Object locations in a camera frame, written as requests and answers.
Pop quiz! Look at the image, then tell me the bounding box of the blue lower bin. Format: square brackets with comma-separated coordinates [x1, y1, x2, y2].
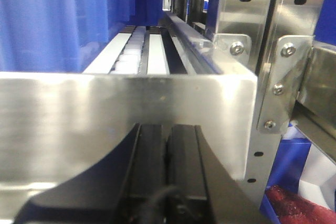
[260, 124, 310, 223]

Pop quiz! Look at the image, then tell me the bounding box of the white roller track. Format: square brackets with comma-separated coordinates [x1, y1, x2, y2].
[83, 26, 146, 74]

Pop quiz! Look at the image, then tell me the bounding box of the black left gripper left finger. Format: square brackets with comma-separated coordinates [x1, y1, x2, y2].
[14, 124, 165, 223]

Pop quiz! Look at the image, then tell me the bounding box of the dark red cloth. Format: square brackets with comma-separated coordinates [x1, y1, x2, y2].
[266, 185, 335, 223]

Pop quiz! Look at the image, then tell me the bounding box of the white paper sheet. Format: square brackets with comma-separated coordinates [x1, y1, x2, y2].
[285, 121, 336, 211]

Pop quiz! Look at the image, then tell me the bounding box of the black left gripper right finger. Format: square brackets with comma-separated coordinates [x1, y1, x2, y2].
[167, 124, 270, 223]

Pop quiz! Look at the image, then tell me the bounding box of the blue plastic bin upper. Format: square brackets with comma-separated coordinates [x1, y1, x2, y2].
[1, 0, 163, 72]

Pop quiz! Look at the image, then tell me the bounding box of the steel corner bracket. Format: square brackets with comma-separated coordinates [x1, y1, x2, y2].
[257, 35, 314, 134]

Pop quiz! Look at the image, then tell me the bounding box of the steel shelf front beam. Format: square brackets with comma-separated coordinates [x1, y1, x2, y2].
[1, 72, 257, 190]

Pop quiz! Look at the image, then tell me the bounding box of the steel perforated shelf upright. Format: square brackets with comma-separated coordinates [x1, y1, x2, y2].
[205, 0, 324, 205]

